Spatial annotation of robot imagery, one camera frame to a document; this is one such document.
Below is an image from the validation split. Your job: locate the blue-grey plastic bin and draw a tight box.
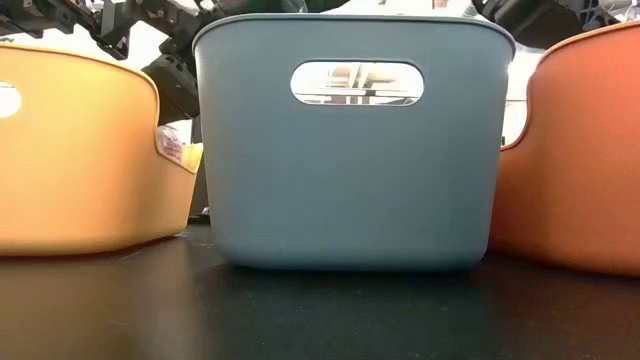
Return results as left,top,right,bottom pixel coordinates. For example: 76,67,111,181
192,13,517,273

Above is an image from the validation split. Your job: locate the yellow plastic bin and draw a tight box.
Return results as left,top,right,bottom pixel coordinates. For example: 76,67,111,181
0,43,205,258

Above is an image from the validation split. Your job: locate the orange plastic bin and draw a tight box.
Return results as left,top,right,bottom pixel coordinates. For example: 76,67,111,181
488,20,640,279

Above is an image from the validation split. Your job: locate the black frame upright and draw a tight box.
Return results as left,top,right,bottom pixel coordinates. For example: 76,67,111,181
188,113,211,224

